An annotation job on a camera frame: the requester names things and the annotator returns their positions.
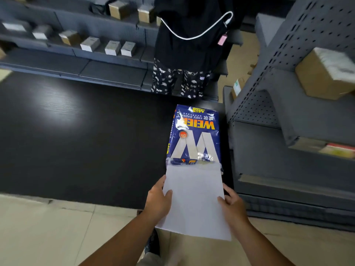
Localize person's right hand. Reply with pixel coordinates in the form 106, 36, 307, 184
217, 183, 249, 233

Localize person's grey trouser leg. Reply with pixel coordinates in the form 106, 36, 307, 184
137, 252, 165, 266

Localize long grey shelf unit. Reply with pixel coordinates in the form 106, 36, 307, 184
0, 0, 244, 102

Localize large brown cardboard box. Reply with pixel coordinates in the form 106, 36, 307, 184
295, 47, 355, 101

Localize white paper sheets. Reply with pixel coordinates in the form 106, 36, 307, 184
155, 163, 232, 241

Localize white cardboard box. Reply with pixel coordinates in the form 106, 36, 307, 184
32, 25, 54, 40
80, 36, 101, 52
104, 40, 121, 56
2, 21, 31, 33
121, 41, 136, 57

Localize brown box with white label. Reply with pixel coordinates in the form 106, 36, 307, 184
231, 77, 247, 100

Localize grey pegboard shelf unit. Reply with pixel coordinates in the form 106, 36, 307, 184
223, 0, 355, 232

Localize blue copy paper package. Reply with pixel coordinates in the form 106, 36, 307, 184
166, 104, 222, 175

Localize person's right forearm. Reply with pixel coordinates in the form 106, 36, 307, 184
229, 219, 296, 266

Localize white cable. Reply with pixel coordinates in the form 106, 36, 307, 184
160, 11, 234, 41

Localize flat red box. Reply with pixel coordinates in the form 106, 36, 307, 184
319, 143, 355, 159

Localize person's dark shoe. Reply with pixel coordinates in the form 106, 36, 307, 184
144, 229, 161, 257

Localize black bag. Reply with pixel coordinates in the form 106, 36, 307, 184
89, 0, 111, 16

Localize person's left forearm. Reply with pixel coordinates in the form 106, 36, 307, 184
78, 211, 160, 266

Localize person's left hand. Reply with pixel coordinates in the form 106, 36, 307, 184
143, 175, 173, 220

